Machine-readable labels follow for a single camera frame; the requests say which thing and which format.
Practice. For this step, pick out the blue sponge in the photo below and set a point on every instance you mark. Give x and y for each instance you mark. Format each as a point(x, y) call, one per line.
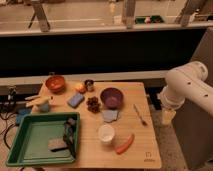
point(75, 100)

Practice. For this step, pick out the purple bowl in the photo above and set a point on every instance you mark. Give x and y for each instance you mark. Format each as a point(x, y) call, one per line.
point(112, 98)

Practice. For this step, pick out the orange carrot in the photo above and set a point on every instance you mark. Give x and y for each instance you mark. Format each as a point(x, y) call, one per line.
point(122, 148)

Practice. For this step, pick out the green plastic tray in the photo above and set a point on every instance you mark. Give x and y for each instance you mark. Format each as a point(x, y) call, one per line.
point(30, 145)

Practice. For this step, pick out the orange bowl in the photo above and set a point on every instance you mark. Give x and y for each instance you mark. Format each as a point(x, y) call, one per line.
point(55, 83)

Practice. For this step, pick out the dark grape bunch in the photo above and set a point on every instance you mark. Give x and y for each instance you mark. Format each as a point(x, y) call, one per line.
point(93, 104)

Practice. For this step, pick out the black brush in tray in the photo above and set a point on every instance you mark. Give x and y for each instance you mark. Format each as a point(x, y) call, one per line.
point(68, 136)

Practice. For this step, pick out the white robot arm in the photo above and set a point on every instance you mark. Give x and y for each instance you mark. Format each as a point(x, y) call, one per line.
point(186, 82)

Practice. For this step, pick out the grey blue cloth piece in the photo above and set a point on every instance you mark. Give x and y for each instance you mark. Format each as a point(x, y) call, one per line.
point(109, 115)

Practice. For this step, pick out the tan sponge in tray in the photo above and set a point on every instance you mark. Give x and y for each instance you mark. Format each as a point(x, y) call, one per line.
point(56, 144)

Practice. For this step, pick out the small metal can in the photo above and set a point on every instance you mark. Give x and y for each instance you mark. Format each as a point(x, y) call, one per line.
point(89, 84)

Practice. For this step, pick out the white paper cup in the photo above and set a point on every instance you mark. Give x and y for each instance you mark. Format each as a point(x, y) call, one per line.
point(106, 134)

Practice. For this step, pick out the wooden spatula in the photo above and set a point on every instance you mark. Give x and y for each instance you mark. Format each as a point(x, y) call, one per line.
point(37, 100)

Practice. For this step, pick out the blue box beside table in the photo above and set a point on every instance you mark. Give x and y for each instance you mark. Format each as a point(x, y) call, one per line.
point(20, 114)

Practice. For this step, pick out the light blue small cup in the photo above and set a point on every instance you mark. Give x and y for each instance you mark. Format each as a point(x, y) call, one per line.
point(44, 106)

